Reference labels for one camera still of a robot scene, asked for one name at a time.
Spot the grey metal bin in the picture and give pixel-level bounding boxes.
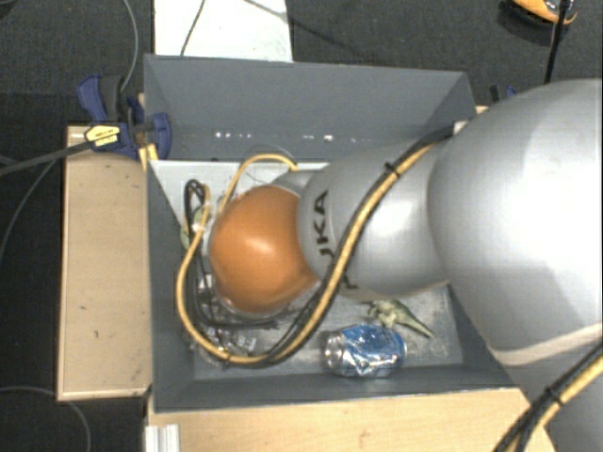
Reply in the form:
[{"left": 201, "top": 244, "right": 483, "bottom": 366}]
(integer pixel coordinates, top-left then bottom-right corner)
[{"left": 142, "top": 53, "right": 518, "bottom": 413}]

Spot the pale wood board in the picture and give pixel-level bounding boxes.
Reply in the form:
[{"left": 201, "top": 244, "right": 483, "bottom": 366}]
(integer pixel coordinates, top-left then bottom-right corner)
[{"left": 57, "top": 124, "right": 155, "bottom": 402}]

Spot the green toy dinosaur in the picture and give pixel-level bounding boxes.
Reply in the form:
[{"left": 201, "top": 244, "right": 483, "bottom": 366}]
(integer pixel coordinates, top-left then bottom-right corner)
[{"left": 365, "top": 299, "right": 435, "bottom": 341}]

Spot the crushed blue and silver can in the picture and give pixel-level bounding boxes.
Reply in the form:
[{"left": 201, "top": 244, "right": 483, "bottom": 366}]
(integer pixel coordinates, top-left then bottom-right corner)
[{"left": 323, "top": 323, "right": 409, "bottom": 379}]

